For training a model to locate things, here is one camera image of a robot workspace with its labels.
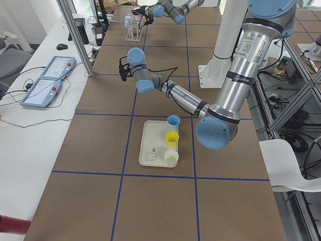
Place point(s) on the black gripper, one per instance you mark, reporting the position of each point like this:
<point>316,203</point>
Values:
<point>141,10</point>

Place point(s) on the pink plastic cup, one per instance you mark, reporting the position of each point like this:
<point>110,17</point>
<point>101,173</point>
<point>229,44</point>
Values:
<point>137,16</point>

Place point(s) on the upper teach pendant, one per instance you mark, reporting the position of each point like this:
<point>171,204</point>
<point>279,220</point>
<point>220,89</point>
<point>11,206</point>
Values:
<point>58,67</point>

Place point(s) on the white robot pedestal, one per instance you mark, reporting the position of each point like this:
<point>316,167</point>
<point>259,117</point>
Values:
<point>213,74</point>

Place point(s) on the red cylinder object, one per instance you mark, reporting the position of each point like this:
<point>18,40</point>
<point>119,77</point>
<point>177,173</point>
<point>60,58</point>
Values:
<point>14,225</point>

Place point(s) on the cream plastic cup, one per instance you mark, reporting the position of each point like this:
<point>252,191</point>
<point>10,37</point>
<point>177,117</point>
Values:
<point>171,157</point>

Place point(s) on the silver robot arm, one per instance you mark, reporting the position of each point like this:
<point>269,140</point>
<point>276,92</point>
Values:
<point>249,28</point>
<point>177,14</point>

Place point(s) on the light blue plastic cup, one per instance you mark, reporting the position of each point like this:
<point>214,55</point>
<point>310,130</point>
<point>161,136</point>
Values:
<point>127,21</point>

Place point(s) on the white plastic chair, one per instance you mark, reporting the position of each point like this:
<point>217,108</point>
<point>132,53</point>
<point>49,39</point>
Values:
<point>283,169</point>

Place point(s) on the aluminium frame post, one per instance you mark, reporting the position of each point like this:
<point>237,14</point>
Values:
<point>71,24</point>

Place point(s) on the brown paper table cover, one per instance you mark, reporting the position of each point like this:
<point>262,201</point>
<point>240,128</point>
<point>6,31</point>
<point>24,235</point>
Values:
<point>98,190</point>

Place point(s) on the lower teach pendant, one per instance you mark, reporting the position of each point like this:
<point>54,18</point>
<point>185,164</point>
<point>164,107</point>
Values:
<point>42,93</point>

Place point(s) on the teach pendant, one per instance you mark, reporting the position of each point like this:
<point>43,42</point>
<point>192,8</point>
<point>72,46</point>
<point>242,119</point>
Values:
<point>58,67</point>
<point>42,93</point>

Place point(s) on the yellow plastic cup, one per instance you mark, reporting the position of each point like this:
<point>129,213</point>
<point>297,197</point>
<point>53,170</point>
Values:
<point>172,139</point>

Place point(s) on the cream plastic tray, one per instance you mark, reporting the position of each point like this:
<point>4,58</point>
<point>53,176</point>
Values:
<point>153,144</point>

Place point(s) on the black computer mouse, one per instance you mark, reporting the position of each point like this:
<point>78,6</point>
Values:
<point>62,47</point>

